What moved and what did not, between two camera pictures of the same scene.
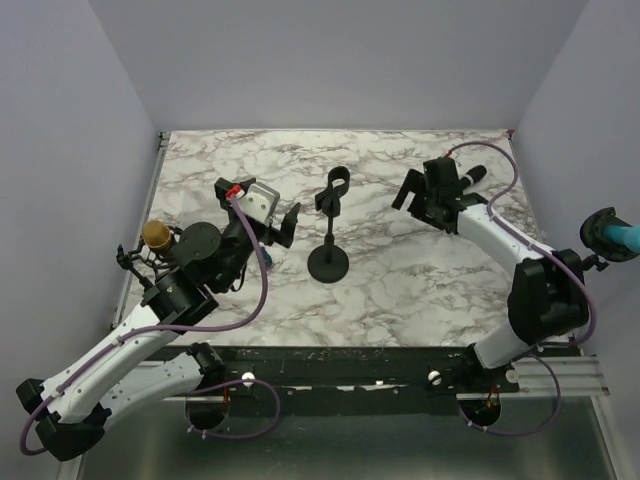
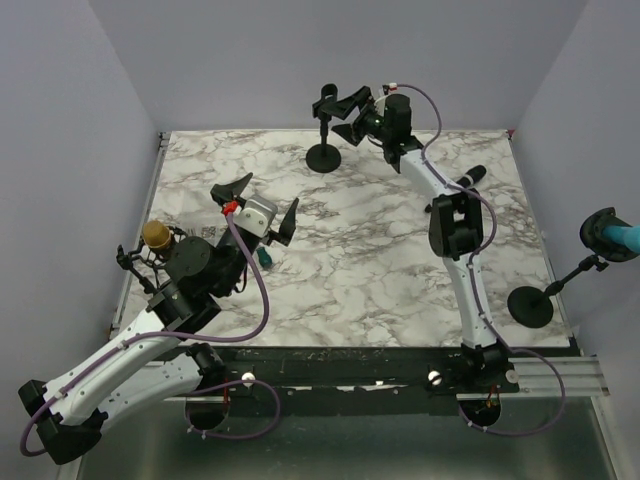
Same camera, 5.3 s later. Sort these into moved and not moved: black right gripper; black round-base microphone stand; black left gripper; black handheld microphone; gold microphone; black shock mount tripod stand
Moved: black round-base microphone stand; black right gripper
Not moved: black left gripper; black handheld microphone; black shock mount tripod stand; gold microphone
